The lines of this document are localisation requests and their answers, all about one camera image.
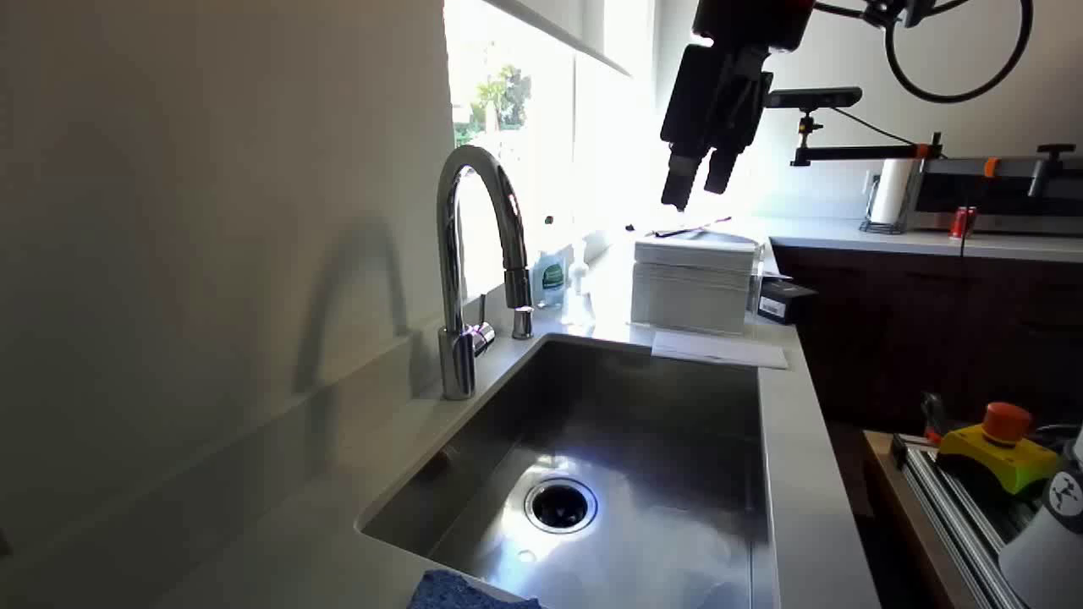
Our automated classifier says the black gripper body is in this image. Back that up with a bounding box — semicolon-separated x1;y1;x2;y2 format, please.
658;44;778;164

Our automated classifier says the clear pump soap bottle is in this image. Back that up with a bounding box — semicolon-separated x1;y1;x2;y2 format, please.
567;242;604;325

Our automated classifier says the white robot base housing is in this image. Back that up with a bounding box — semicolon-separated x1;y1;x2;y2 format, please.
994;467;1083;609

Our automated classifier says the stainless steel sink basin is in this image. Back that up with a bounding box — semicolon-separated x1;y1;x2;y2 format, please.
356;331;785;609

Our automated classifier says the round sink drain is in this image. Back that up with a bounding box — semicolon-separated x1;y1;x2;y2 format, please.
521;475;604;537

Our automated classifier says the small black box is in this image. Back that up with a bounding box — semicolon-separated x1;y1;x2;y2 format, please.
755;275;819;327

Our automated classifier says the dish soap bottle green label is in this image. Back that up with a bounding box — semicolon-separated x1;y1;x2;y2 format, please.
532;218;577;316

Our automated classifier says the bright window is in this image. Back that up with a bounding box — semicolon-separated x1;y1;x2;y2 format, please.
442;0;671;310

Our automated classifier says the white paper towel roll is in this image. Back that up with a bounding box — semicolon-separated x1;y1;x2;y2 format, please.
867;157;920;230

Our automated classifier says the chrome gooseneck faucet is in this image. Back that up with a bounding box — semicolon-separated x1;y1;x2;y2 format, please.
435;141;539;403

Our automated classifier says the dark wood cabinet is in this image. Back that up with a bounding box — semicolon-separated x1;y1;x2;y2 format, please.
771;242;1083;432

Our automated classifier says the red black clamp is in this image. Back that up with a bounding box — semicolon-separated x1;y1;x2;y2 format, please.
919;388;951;447

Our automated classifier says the yellow emergency stop button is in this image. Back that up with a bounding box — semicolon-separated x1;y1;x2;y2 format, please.
933;399;1065;496

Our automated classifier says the blue sponge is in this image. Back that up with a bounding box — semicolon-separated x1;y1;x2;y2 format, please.
408;570;546;609

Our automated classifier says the black stereo camera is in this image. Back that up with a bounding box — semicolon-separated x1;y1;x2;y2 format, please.
763;85;867;112

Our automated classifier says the grey metal rail with clamps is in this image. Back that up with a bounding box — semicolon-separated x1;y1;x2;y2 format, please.
912;141;1083;242

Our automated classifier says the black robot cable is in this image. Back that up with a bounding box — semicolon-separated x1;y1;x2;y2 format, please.
809;0;1035;108

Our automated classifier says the aluminium frame rail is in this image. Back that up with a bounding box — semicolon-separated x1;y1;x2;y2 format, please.
892;432;1034;609

